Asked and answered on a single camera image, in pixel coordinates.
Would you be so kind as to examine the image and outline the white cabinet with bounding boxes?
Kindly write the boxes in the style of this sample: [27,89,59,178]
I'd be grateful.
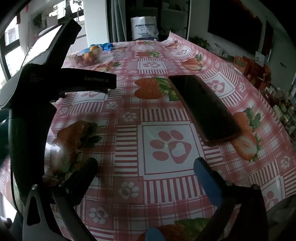
[69,14,110,55]

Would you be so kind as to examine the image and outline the grey curtain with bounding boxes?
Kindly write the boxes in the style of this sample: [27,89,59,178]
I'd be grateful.
[108,0,128,43]

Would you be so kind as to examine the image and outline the green potted plant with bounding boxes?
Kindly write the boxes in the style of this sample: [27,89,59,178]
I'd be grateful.
[191,35,211,51]

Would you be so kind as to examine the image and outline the clear glass bowl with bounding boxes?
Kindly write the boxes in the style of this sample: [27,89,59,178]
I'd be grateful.
[71,46,102,67]

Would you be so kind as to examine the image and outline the blue disposable gloves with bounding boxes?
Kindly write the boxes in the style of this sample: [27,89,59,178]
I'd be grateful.
[90,43,114,50]

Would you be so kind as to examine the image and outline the white printed plastic bag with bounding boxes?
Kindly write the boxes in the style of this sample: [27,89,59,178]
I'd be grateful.
[130,16,159,41]

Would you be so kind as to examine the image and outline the dark wall screen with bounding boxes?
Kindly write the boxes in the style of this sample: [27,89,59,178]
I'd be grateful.
[208,4,263,54]

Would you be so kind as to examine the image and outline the large window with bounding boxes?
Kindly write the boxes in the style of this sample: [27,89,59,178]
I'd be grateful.
[0,13,31,79]

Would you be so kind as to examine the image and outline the black smartphone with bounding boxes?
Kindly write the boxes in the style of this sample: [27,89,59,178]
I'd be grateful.
[168,75,241,147]

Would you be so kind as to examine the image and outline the strawberry paw print tablecloth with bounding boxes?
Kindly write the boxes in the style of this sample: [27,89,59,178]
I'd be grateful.
[0,31,296,241]

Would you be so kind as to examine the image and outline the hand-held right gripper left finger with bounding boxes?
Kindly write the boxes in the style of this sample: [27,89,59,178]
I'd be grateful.
[23,158,99,241]

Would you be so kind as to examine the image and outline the stack of red gift boxes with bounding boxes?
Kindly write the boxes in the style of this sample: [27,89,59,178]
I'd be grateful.
[233,55,271,89]

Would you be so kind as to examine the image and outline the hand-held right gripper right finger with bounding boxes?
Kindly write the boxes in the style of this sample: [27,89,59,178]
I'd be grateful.
[194,158,269,241]

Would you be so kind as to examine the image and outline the shelf of coloured packets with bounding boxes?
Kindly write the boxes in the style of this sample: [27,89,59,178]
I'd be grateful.
[261,85,296,138]

